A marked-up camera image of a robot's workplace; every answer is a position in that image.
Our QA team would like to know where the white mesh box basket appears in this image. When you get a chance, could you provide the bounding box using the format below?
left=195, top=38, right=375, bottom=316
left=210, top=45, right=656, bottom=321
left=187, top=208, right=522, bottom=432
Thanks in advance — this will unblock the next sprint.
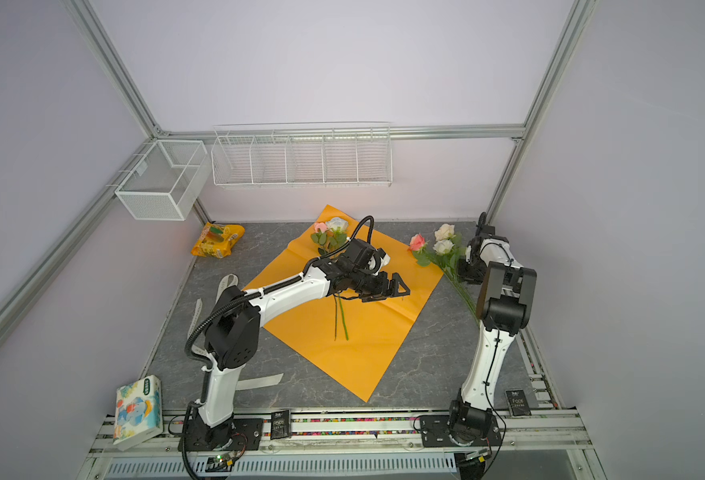
left=116, top=140, right=212, bottom=221

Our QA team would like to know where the light pink fake rose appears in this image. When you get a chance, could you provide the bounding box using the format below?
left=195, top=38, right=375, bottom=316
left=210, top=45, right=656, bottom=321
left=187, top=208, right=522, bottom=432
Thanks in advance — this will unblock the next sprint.
left=310, top=222, right=336, bottom=256

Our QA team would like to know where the cream fake rose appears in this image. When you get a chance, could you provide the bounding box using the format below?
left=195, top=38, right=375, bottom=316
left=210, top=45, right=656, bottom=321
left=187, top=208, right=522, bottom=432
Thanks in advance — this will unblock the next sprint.
left=434, top=224, right=455, bottom=241

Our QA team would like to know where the cream printed ribbon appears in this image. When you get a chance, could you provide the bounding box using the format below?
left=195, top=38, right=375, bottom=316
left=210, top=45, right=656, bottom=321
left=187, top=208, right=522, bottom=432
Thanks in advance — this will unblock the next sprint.
left=186, top=274, right=284, bottom=391

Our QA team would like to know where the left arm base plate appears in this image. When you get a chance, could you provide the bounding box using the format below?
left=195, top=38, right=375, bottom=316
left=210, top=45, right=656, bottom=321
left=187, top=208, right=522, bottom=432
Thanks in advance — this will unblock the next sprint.
left=178, top=416, right=264, bottom=452

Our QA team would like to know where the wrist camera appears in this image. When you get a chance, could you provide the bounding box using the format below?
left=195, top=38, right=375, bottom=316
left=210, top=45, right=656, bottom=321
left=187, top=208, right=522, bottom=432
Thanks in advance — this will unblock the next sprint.
left=475, top=224, right=495, bottom=239
left=344, top=239, right=389, bottom=273

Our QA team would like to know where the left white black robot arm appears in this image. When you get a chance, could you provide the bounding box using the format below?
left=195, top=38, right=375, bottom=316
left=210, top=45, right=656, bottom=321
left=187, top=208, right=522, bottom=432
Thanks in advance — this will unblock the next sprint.
left=184, top=264, right=410, bottom=429

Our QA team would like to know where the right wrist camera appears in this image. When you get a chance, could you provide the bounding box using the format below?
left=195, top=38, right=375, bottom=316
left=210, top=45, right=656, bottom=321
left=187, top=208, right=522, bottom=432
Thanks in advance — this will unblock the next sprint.
left=475, top=224, right=495, bottom=239

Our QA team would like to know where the yellow snack bag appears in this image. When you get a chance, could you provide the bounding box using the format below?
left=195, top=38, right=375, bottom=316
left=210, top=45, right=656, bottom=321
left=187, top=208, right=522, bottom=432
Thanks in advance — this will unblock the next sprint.
left=190, top=223, right=246, bottom=259

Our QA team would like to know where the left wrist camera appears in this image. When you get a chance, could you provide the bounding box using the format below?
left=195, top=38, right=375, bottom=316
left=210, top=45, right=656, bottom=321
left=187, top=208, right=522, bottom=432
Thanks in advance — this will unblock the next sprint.
left=344, top=239, right=389, bottom=273

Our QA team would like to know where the orange wrapping paper sheet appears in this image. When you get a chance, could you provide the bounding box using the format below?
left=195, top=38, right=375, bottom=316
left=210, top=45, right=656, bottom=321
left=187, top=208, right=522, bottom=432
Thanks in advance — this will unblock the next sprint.
left=244, top=219, right=442, bottom=402

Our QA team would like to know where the colourful tissue pack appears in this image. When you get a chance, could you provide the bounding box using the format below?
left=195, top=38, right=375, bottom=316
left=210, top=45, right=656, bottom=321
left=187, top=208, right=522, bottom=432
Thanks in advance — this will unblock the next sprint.
left=114, top=375, right=164, bottom=451

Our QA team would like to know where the white fake rose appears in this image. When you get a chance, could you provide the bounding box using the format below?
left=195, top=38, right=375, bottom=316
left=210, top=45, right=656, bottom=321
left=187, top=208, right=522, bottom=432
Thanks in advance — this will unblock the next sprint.
left=410, top=240, right=479, bottom=324

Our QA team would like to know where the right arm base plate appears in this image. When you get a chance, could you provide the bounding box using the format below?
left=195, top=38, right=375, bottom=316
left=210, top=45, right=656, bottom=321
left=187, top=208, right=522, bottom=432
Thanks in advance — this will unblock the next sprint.
left=412, top=410, right=502, bottom=448

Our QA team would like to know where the black labelled box right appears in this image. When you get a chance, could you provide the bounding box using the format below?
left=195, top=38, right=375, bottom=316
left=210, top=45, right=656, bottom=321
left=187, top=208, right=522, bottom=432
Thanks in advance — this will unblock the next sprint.
left=505, top=389, right=532, bottom=417

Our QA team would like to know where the pale blue fake rose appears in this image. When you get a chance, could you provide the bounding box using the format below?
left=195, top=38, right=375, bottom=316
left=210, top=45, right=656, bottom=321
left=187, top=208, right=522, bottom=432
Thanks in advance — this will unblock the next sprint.
left=318, top=217, right=348, bottom=339

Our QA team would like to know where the white wire shelf basket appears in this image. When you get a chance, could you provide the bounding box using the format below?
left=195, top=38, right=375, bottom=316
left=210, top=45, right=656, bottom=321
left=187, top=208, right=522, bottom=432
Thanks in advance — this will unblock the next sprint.
left=210, top=122, right=393, bottom=187

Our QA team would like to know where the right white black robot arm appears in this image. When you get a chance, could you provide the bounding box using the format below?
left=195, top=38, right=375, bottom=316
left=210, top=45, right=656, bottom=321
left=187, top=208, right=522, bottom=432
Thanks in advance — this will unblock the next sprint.
left=448, top=234, right=537, bottom=438

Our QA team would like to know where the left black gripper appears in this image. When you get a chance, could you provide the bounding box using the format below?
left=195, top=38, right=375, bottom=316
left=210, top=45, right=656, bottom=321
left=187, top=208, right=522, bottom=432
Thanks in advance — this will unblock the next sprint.
left=351, top=269, right=411, bottom=302

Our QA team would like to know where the black box on rail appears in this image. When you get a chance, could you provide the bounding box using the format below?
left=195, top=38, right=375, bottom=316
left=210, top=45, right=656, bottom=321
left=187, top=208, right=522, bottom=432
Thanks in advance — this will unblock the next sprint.
left=270, top=410, right=292, bottom=441

